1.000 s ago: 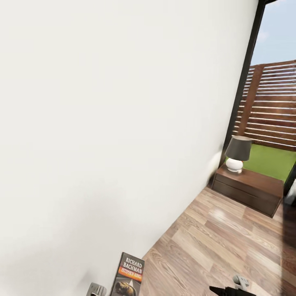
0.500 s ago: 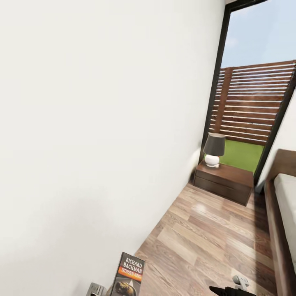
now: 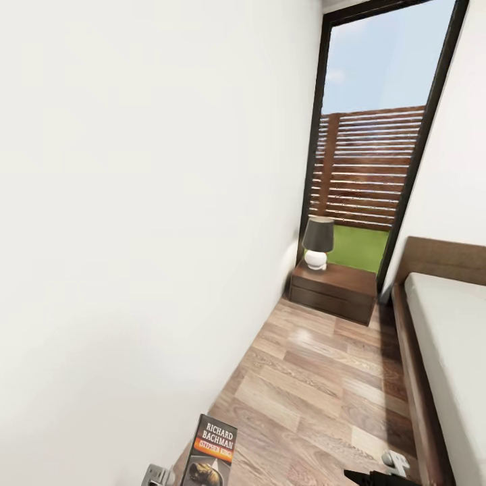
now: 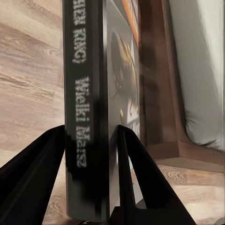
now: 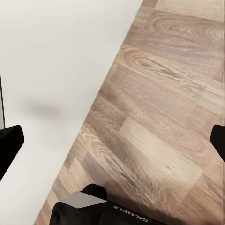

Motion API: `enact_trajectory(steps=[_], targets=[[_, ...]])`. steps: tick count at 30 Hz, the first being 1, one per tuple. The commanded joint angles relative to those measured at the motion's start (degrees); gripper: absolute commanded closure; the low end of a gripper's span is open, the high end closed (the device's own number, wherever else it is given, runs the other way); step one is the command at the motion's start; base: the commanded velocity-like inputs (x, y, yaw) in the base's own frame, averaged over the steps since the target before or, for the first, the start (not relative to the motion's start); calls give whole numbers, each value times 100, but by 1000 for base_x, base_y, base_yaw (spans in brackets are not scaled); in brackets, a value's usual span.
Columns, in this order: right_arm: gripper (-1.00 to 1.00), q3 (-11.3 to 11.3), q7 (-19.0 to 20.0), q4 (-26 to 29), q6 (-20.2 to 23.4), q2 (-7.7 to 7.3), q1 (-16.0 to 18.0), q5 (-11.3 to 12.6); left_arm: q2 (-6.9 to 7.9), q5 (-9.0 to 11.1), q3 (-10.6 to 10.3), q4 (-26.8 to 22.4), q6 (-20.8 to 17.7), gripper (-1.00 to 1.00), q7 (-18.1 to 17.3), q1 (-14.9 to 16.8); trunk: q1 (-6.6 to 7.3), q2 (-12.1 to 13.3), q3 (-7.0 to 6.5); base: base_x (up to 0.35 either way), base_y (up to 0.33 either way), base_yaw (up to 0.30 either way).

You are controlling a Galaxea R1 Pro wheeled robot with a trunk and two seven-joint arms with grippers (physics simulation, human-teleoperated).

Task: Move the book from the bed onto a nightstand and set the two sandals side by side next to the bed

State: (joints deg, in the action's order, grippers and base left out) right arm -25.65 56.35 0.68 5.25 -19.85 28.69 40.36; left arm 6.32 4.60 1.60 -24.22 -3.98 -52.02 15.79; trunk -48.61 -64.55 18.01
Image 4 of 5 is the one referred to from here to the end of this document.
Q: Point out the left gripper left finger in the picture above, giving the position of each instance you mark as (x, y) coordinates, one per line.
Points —
(27, 180)

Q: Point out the hardback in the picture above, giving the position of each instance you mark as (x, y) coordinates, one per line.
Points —
(101, 91)

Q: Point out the bed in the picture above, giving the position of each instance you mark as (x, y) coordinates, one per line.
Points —
(183, 54)

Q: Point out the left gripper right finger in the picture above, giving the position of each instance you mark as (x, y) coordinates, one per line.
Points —
(163, 205)

